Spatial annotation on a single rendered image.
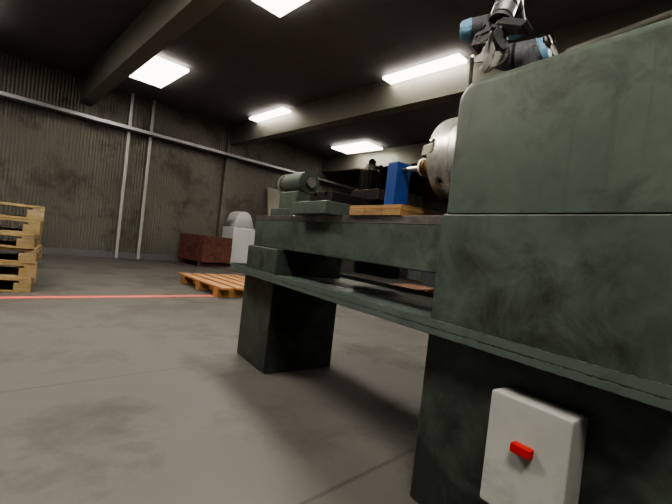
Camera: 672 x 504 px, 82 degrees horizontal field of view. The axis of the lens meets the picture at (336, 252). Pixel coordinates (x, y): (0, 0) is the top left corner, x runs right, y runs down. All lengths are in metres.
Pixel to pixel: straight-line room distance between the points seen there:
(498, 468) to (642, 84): 0.87
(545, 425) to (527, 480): 0.13
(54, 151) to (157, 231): 2.29
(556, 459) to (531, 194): 0.58
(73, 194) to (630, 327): 8.57
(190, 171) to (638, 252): 9.02
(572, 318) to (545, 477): 0.33
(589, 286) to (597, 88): 0.43
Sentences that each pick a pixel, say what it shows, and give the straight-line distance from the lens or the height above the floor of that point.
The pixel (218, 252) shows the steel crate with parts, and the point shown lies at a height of 0.32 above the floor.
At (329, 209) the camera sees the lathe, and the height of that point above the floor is 0.89.
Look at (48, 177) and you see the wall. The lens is 8.76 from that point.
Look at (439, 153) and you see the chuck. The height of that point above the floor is 1.07.
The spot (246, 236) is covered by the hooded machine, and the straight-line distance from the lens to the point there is 9.31.
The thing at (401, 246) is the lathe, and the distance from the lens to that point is 1.39.
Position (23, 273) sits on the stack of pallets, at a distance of 4.48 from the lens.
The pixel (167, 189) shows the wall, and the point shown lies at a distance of 9.25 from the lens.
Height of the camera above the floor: 0.73
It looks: 1 degrees down
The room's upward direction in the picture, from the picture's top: 6 degrees clockwise
